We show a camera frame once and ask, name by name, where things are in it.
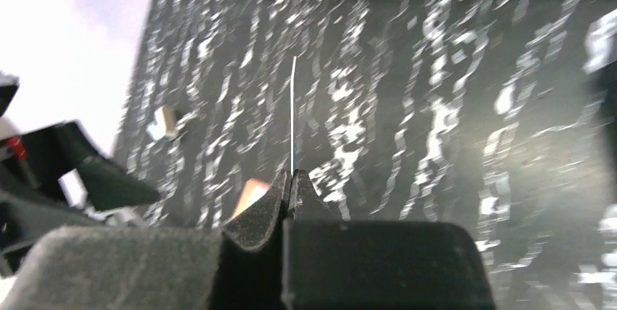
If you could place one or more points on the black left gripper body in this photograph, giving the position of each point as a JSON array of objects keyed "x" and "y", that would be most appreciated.
[{"x": 26, "y": 214}]

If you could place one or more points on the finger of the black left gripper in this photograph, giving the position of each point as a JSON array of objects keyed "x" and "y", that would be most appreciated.
[{"x": 53, "y": 151}]

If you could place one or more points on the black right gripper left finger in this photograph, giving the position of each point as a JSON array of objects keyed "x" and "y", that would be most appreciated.
[{"x": 249, "y": 269}]

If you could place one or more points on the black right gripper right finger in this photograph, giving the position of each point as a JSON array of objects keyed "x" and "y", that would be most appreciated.
[{"x": 303, "y": 201}]

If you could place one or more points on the brown leather card holder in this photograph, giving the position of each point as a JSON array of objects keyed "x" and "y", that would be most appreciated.
[{"x": 252, "y": 191}]

